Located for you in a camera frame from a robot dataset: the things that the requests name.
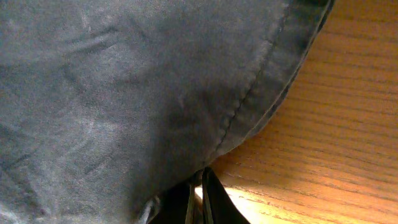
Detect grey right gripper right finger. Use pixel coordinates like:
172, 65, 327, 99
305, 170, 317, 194
202, 167, 250, 224

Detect dark blue denim shorts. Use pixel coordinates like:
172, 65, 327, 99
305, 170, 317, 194
1, 0, 334, 223

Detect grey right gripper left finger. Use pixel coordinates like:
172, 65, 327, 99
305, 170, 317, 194
149, 181, 195, 224

